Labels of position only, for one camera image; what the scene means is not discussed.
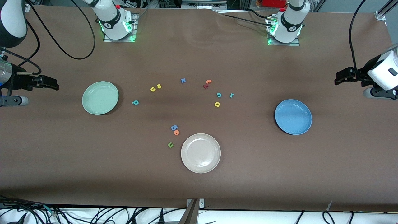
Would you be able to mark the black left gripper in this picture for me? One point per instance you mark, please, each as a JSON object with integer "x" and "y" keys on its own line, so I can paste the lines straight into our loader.
{"x": 360, "y": 75}

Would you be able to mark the green plate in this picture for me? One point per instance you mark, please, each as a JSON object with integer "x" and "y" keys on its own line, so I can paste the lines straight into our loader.
{"x": 100, "y": 98}

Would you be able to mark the black power plug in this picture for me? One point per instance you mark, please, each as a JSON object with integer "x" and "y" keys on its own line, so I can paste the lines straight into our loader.
{"x": 161, "y": 217}

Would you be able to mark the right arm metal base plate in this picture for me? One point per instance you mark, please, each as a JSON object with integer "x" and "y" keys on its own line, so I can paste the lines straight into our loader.
{"x": 119, "y": 40}

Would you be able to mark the grey power strip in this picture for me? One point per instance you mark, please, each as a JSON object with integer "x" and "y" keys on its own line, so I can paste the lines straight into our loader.
{"x": 203, "y": 4}

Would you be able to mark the beige plate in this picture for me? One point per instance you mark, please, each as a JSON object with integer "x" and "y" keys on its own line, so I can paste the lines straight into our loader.
{"x": 200, "y": 153}

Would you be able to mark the red box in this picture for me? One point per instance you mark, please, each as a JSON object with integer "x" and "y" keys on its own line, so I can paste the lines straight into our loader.
{"x": 273, "y": 3}

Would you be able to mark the aluminium frame profile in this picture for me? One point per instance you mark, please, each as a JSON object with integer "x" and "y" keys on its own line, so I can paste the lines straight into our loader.
{"x": 380, "y": 16}

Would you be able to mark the brown table cover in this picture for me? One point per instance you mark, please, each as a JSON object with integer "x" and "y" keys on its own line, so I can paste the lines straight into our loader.
{"x": 248, "y": 180}

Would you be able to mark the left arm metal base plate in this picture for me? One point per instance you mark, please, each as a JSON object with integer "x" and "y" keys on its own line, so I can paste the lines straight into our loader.
{"x": 283, "y": 44}

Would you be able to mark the blue plate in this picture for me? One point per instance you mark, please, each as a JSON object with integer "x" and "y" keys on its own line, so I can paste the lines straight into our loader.
{"x": 293, "y": 117}

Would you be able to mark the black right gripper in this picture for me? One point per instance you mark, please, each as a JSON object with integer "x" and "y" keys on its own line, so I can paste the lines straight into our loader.
{"x": 19, "y": 81}

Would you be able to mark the silver clamp bracket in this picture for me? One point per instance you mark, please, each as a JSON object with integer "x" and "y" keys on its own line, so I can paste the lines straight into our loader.
{"x": 201, "y": 203}

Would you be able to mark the grey mount post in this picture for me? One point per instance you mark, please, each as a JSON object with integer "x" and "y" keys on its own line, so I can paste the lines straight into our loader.
{"x": 189, "y": 216}

